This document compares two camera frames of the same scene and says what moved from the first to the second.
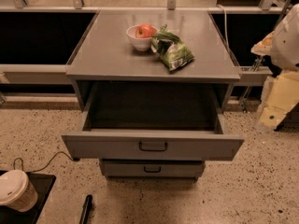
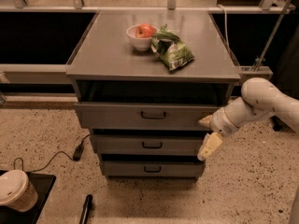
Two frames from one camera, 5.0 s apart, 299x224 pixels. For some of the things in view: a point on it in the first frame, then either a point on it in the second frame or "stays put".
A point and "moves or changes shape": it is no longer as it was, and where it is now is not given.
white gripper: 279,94 -> 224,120
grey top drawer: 152,122 moves or changes shape
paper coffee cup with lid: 16,191 stays put
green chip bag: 170,49 stays put
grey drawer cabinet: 142,120 stays put
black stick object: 84,217 stays put
